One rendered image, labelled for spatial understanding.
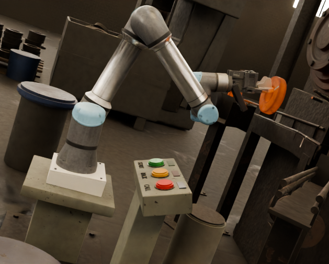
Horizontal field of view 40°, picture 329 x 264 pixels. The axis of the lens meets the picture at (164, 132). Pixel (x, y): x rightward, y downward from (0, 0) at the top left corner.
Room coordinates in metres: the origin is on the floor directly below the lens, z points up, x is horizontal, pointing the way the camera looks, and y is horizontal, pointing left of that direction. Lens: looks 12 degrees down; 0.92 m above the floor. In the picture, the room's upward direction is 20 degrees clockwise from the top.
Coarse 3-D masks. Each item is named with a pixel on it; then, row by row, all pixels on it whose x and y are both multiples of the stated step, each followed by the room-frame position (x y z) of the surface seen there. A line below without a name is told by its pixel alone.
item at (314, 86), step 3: (312, 78) 2.01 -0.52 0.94; (312, 81) 2.00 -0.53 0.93; (312, 84) 1.99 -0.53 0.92; (315, 84) 1.96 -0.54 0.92; (315, 87) 1.95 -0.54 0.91; (318, 87) 1.93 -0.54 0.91; (318, 90) 1.93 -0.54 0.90; (321, 90) 1.90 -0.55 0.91; (324, 90) 1.88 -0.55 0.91; (324, 93) 1.87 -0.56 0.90; (327, 93) 1.85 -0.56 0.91
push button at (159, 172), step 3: (159, 168) 1.07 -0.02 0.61; (162, 168) 1.07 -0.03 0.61; (153, 171) 1.04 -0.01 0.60; (156, 171) 1.04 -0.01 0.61; (159, 171) 1.04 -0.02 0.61; (162, 171) 1.05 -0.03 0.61; (165, 171) 1.05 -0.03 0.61; (153, 174) 1.04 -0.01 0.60; (156, 174) 1.03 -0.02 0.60; (159, 174) 1.03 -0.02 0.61; (162, 174) 1.03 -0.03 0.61; (165, 174) 1.04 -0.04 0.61
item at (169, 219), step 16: (224, 96) 2.43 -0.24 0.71; (224, 112) 2.40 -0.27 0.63; (240, 112) 2.21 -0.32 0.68; (208, 128) 2.28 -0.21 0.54; (224, 128) 2.29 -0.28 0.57; (240, 128) 2.32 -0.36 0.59; (208, 144) 2.26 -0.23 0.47; (208, 160) 2.26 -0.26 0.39; (192, 176) 2.28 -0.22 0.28; (192, 192) 2.25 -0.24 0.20; (176, 224) 2.25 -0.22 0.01
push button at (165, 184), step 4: (160, 180) 0.99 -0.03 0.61; (164, 180) 0.99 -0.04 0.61; (168, 180) 0.99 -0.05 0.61; (156, 184) 0.97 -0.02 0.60; (160, 184) 0.96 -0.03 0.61; (164, 184) 0.96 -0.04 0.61; (168, 184) 0.96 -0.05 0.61; (172, 184) 0.97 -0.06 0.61; (160, 188) 0.96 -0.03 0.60; (164, 188) 0.96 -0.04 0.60; (168, 188) 0.96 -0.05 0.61
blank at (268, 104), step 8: (272, 80) 1.89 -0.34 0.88; (280, 80) 1.83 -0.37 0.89; (280, 88) 1.80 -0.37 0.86; (264, 96) 1.90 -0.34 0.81; (272, 96) 1.83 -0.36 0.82; (280, 96) 1.79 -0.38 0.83; (264, 104) 1.86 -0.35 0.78; (272, 104) 1.80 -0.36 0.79; (280, 104) 1.80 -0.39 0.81; (264, 112) 1.84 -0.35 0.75; (272, 112) 1.82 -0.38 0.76
